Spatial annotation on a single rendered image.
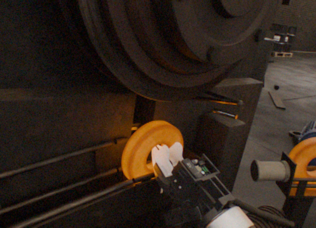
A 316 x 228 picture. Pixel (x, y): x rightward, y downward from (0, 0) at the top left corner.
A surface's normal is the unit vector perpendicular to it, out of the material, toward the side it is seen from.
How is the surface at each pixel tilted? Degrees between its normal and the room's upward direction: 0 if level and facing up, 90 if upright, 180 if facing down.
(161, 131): 90
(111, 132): 90
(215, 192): 90
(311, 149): 90
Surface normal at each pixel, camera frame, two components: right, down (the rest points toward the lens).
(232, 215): 0.17, -0.72
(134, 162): 0.63, 0.36
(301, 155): 0.06, 0.36
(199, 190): -0.77, 0.11
